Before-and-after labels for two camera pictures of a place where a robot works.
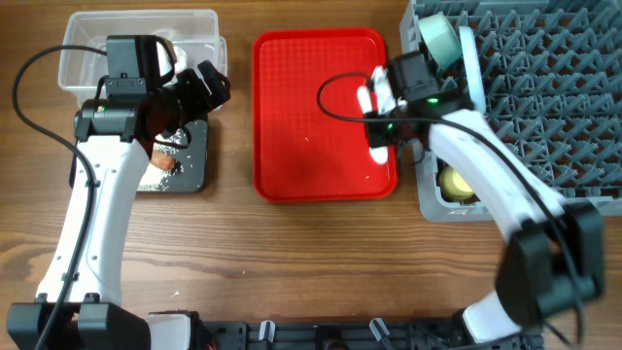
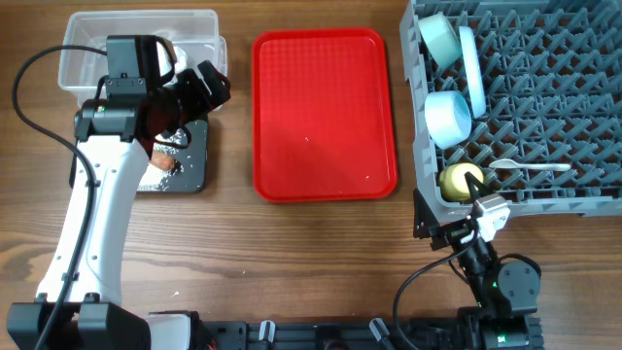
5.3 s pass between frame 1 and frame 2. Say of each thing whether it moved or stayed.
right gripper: moved
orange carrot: stayed
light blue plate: stayed
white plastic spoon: moved
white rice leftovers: stayed
